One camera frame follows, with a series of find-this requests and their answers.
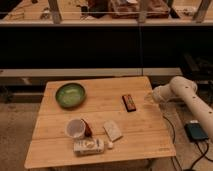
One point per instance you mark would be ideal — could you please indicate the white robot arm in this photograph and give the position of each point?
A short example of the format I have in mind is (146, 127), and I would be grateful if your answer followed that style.
(185, 89)

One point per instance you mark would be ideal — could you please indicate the small white carton box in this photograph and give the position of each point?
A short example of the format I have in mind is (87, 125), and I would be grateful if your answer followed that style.
(88, 146)

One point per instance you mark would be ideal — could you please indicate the white plastic cup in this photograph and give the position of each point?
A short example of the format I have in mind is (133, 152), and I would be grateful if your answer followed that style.
(75, 129)

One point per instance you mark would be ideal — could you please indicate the dark red small object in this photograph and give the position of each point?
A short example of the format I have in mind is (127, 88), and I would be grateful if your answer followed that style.
(88, 131)

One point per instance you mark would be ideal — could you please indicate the small white ball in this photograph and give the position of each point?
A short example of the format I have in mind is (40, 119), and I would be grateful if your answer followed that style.
(110, 145)

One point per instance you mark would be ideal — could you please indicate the green ceramic bowl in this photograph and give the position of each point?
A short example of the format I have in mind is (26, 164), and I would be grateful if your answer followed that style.
(70, 95)

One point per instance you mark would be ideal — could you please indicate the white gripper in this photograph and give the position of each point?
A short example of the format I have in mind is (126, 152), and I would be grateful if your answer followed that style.
(160, 94)

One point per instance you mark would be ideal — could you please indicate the dark brown eraser block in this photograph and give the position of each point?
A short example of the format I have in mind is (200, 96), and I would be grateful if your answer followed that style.
(129, 103)

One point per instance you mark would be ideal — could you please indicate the wooden folding table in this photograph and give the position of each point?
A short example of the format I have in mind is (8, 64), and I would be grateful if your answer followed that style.
(145, 134)

